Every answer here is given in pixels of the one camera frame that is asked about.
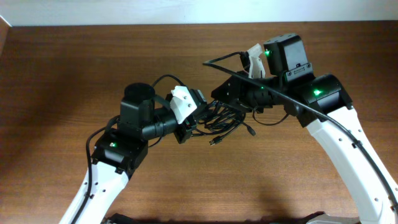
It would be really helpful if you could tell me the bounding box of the black cable bundle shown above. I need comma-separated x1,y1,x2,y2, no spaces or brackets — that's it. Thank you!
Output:
191,99,257,147

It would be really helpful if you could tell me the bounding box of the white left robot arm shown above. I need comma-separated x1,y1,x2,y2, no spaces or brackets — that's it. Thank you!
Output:
60,83,206,223

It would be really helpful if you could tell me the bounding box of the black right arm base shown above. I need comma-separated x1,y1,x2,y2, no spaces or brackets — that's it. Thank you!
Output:
296,212,360,224

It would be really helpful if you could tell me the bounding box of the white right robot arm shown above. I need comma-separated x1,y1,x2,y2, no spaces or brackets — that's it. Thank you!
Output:
211,33,397,223

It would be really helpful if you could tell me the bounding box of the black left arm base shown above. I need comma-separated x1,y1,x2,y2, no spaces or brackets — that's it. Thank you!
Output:
101,213,139,224

